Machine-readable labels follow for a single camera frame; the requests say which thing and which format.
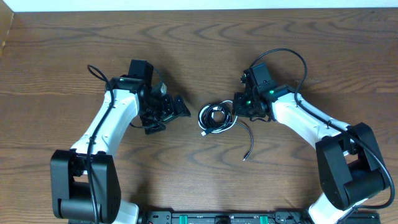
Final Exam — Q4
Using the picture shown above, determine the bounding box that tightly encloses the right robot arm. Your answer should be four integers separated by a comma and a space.
233, 63, 395, 223

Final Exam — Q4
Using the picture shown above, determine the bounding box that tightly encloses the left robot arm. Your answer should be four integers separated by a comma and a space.
50, 60, 191, 223

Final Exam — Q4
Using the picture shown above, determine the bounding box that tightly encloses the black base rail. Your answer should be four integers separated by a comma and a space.
138, 210, 382, 224

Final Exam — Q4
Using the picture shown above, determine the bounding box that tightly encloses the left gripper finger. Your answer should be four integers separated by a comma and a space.
174, 95, 191, 119
144, 123, 166, 135

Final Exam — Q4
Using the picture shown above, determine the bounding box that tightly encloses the white usb cable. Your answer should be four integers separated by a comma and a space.
198, 99, 239, 137

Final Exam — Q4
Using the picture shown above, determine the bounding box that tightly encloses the long black cable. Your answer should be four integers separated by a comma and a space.
200, 104, 254, 162

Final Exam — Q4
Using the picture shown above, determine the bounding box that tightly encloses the short black cable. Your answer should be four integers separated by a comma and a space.
205, 105, 233, 127

